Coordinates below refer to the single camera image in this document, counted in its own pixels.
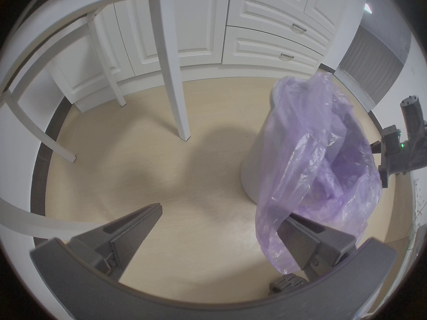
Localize white trash bin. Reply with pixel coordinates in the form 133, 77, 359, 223
241, 79, 287, 204

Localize white wardrobe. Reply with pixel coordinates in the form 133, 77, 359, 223
50, 0, 362, 112

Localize purple plastic bag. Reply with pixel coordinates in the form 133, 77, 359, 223
255, 72, 383, 275

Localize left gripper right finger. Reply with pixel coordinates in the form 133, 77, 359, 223
276, 212, 357, 280

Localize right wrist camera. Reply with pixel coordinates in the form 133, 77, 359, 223
381, 125, 402, 150

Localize grey curtain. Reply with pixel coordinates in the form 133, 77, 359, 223
337, 22, 412, 109

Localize grey padded white chair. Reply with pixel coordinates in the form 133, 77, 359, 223
0, 0, 191, 239

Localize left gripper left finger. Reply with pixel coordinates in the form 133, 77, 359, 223
68, 203, 163, 281

